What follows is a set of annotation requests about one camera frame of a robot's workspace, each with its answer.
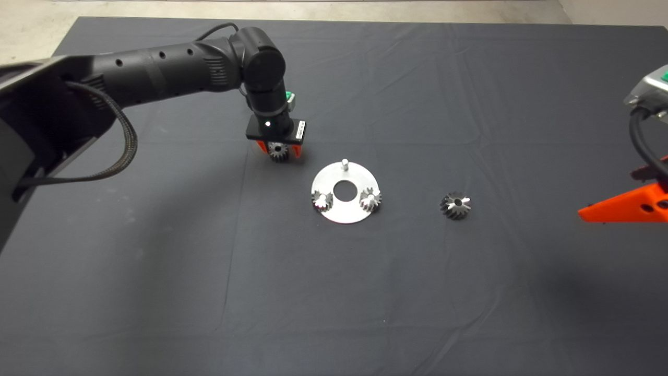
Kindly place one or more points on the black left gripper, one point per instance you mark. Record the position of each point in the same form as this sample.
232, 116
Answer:
276, 130

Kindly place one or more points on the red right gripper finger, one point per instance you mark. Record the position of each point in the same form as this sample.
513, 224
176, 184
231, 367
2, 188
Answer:
631, 209
643, 175

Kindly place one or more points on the small steel gear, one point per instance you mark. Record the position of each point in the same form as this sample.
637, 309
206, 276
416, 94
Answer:
272, 155
322, 202
370, 201

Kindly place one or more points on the large dark steel gear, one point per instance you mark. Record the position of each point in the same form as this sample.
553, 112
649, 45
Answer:
451, 209

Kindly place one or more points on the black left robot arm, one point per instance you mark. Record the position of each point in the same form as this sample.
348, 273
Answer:
156, 68

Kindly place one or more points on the round metal plate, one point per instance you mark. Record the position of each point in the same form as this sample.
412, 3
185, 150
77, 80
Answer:
344, 214

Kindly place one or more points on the dark grey table cloth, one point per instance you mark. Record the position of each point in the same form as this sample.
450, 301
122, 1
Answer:
334, 303

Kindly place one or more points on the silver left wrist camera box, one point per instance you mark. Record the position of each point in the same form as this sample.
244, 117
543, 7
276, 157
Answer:
293, 104

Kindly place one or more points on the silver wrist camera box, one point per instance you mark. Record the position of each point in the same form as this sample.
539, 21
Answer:
647, 91
293, 104

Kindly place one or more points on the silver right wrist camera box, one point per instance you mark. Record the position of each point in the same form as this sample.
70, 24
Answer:
647, 91

